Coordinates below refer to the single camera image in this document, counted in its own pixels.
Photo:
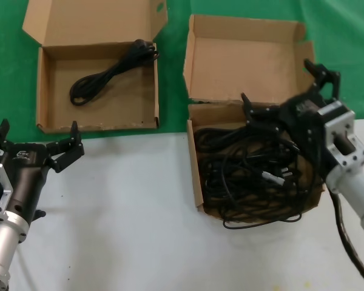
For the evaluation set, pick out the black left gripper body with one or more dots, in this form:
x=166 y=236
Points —
x=25 y=172

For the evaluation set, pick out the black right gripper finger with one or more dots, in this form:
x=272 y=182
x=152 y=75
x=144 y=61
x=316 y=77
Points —
x=264 y=116
x=329 y=82

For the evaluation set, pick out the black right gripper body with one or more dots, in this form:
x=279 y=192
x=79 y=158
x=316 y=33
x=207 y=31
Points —
x=306 y=127

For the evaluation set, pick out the open cardboard box torn lid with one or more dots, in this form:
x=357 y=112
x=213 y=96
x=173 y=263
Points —
x=242 y=66

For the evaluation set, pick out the open cardboard box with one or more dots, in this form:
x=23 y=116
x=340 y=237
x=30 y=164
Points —
x=124 y=100

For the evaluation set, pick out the green table cloth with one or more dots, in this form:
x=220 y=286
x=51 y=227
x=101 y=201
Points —
x=6 y=75

